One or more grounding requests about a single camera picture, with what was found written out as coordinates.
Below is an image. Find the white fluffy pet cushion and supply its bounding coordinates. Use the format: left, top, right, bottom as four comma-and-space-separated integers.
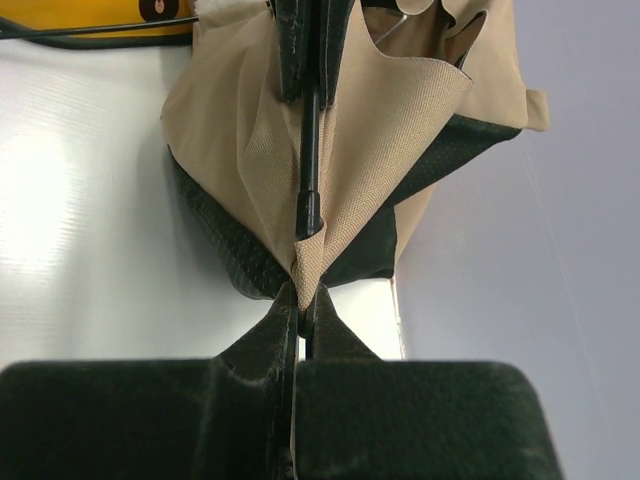
188, 0, 258, 15

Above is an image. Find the black tent pole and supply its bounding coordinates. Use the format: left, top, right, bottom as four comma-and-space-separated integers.
295, 85, 322, 240
1, 16, 198, 50

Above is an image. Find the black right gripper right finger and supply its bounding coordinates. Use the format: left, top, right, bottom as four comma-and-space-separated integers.
293, 287, 563, 479

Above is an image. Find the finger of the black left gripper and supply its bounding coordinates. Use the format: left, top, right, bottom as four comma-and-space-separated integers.
313, 0, 355, 107
269, 0, 312, 103

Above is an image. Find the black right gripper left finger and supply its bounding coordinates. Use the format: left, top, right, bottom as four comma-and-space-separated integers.
1, 283, 298, 479

